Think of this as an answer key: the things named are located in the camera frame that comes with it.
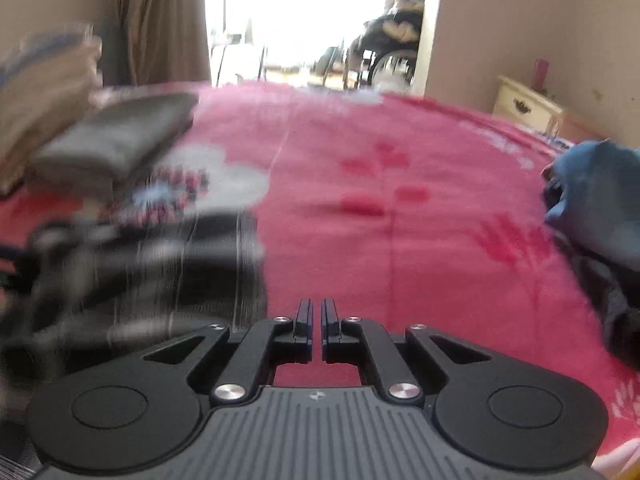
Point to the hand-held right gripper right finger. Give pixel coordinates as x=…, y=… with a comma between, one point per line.
x=331, y=332

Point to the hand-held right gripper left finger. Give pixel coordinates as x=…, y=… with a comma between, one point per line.
x=302, y=332

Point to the black white plaid pants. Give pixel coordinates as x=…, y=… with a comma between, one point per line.
x=175, y=270

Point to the stack of folded light clothes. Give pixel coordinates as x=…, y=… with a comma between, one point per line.
x=45, y=105

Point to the pink floral blanket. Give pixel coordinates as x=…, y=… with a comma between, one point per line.
x=375, y=210

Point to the grey folded cloth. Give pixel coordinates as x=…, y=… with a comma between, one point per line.
x=115, y=140

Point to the dark cloth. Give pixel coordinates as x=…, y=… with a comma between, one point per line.
x=615, y=300

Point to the wheelchair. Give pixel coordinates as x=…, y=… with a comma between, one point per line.
x=385, y=45

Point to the cream nightstand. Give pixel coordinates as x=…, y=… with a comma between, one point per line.
x=520, y=105

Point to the blue cloth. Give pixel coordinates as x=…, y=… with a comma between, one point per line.
x=600, y=195

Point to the pink cup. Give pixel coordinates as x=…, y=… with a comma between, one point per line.
x=541, y=72

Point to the beige curtain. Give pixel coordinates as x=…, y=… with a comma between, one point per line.
x=160, y=15

